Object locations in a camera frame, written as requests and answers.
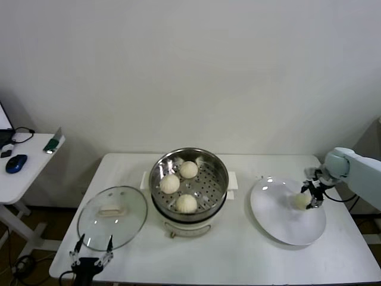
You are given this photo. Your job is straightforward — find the green and white utility knife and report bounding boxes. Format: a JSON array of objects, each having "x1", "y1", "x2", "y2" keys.
[{"x1": 43, "y1": 127, "x2": 65, "y2": 155}]

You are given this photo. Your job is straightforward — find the perforated steel steamer basket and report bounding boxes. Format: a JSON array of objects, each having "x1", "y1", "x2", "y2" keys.
[{"x1": 139, "y1": 147, "x2": 239, "y2": 216}]

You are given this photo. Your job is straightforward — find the black floor cables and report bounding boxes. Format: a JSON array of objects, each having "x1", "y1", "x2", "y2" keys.
[{"x1": 10, "y1": 254, "x2": 57, "y2": 276}]

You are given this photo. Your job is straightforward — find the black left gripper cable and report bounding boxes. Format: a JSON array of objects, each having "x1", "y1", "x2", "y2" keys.
[{"x1": 58, "y1": 269, "x2": 75, "y2": 286}]

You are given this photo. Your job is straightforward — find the white round plate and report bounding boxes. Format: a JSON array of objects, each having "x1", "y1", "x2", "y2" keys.
[{"x1": 249, "y1": 176, "x2": 327, "y2": 247}]

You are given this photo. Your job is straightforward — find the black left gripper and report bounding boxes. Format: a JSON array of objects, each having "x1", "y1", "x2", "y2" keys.
[{"x1": 69, "y1": 234, "x2": 115, "y2": 286}]

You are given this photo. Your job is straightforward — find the blue computer mouse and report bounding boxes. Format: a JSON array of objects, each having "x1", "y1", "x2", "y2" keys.
[{"x1": 5, "y1": 154, "x2": 28, "y2": 174}]

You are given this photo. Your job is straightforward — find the thin black desk cable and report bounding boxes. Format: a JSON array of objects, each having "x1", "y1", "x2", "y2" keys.
[{"x1": 11, "y1": 127, "x2": 36, "y2": 146}]

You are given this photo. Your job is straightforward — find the round glass pot lid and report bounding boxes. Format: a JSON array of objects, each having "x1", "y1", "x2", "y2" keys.
[{"x1": 77, "y1": 186, "x2": 149, "y2": 253}]

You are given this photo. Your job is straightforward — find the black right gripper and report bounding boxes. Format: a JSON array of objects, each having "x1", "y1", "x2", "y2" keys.
[{"x1": 300, "y1": 177, "x2": 327, "y2": 210}]

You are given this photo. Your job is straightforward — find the laptop screen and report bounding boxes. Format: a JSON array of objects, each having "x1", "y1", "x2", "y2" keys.
[{"x1": 0, "y1": 101, "x2": 15, "y2": 150}]

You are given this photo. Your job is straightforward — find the white steamed baozi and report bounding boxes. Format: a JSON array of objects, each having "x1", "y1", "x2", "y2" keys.
[
  {"x1": 160, "y1": 174, "x2": 181, "y2": 194},
  {"x1": 175, "y1": 194, "x2": 198, "y2": 214},
  {"x1": 179, "y1": 160, "x2": 199, "y2": 179},
  {"x1": 291, "y1": 193, "x2": 311, "y2": 211}
]

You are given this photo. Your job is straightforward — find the white electric cooker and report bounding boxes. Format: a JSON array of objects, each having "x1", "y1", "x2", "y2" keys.
[{"x1": 150, "y1": 190, "x2": 236, "y2": 239}]

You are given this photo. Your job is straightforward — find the white side desk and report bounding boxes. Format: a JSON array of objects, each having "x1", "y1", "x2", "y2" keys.
[{"x1": 0, "y1": 133, "x2": 66, "y2": 253}]

